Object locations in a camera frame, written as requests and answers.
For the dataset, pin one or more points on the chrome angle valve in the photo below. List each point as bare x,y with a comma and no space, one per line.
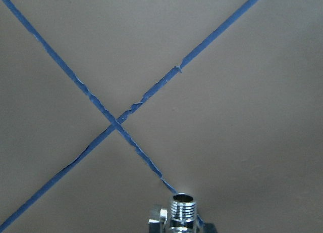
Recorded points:
180,216

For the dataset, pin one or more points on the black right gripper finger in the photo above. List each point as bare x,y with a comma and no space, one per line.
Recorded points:
209,228

